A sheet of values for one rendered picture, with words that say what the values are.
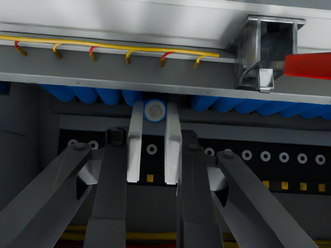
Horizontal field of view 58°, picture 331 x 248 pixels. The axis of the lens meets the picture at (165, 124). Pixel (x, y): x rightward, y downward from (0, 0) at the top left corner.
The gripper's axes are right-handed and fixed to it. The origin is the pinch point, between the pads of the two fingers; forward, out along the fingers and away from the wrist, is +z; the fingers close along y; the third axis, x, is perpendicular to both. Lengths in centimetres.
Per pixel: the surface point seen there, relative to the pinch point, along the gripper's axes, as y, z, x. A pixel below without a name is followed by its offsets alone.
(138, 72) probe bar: -1.2, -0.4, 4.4
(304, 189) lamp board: 16.6, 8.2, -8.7
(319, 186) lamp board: 18.3, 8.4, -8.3
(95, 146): -5.8, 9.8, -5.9
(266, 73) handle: 5.3, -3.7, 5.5
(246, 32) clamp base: 4.3, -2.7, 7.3
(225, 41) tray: 3.7, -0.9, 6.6
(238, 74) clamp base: 4.3, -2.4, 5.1
